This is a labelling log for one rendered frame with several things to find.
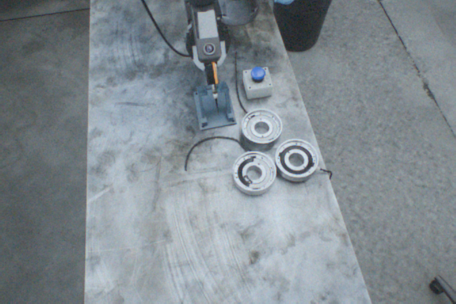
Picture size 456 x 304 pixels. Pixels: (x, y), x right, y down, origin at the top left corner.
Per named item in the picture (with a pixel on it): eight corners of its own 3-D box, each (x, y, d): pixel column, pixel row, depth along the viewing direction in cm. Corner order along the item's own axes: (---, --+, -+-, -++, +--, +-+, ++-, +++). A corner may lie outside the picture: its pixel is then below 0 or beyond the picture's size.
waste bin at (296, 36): (330, 52, 219) (349, -10, 182) (274, 60, 217) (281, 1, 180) (313, 12, 237) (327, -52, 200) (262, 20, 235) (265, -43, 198)
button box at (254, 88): (272, 96, 107) (273, 85, 102) (248, 100, 106) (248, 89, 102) (265, 74, 111) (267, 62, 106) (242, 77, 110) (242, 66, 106)
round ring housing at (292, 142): (269, 176, 94) (270, 169, 91) (280, 141, 99) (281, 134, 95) (310, 189, 92) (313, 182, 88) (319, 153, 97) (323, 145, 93)
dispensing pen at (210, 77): (213, 119, 90) (201, 49, 83) (212, 112, 94) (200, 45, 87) (222, 117, 90) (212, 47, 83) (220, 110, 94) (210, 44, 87)
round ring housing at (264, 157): (276, 196, 91) (277, 190, 88) (233, 197, 91) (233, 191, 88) (273, 157, 97) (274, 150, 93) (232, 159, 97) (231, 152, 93)
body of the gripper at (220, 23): (219, 16, 84) (216, -33, 74) (226, 43, 79) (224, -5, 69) (185, 22, 83) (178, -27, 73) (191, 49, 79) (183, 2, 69)
